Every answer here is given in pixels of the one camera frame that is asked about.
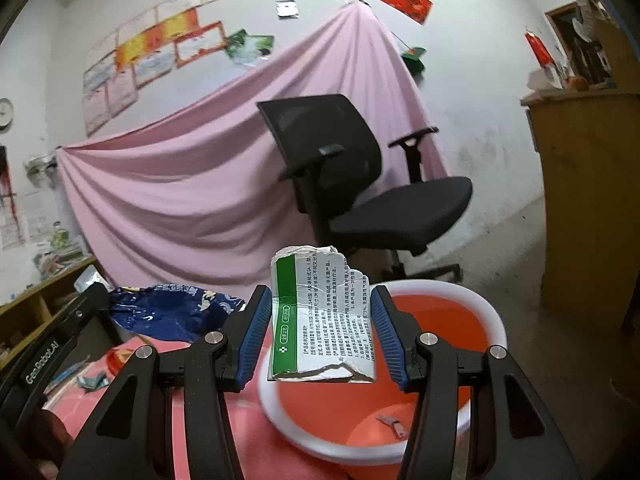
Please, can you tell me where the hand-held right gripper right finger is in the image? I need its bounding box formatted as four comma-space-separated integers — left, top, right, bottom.
372, 285, 583, 480

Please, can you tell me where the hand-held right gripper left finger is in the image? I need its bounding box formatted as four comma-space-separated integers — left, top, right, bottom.
57, 285, 273, 480

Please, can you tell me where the red basin with white rim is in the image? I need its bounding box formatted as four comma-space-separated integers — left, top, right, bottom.
260, 280, 508, 480

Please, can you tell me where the torn white green paper box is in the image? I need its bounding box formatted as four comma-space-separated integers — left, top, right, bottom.
269, 245, 376, 383

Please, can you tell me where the person's left hand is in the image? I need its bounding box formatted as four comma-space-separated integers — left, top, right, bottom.
20, 410, 76, 480

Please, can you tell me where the green wrapper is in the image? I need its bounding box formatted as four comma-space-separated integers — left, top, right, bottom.
75, 372, 108, 391

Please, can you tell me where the low wooden shelf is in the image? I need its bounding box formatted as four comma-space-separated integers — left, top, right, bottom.
0, 255, 101, 361

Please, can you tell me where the red packet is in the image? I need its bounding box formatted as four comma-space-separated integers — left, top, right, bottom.
107, 347, 136, 376

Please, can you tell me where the blue plastic bag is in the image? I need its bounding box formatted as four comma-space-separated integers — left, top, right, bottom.
109, 284, 246, 343

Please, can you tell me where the small grey scrap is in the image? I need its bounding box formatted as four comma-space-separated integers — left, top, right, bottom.
377, 412, 411, 438

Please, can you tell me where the silver foil packet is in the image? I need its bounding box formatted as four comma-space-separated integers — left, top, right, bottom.
74, 265, 113, 293

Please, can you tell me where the pink checked tablecloth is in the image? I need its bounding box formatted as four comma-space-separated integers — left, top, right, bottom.
45, 335, 351, 480

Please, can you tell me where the pile of assorted packets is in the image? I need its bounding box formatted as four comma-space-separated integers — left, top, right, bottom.
32, 230, 83, 281

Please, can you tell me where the black office chair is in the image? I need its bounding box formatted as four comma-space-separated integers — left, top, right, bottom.
256, 94, 473, 281

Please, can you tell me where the pink hanging cloth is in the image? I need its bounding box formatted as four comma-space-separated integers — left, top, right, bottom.
57, 2, 451, 291

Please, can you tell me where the wooden cabinet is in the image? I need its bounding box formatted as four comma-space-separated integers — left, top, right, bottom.
520, 2, 640, 331

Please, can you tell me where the green photo poster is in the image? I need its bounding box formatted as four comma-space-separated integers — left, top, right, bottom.
225, 30, 276, 63

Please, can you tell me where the red hanging ornament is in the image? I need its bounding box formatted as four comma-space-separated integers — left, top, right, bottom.
525, 27, 558, 68

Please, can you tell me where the red black wall decoration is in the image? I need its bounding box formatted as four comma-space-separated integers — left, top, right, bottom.
0, 145, 28, 251

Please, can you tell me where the grey wall fixture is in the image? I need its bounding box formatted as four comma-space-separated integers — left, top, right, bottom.
25, 155, 58, 181

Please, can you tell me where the green wall ornament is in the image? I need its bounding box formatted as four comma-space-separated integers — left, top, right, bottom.
400, 45, 428, 76

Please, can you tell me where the row of wall certificates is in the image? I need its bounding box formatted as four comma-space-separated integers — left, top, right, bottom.
82, 0, 251, 136

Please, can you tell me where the red wall poster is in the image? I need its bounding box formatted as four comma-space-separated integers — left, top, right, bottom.
378, 0, 433, 25

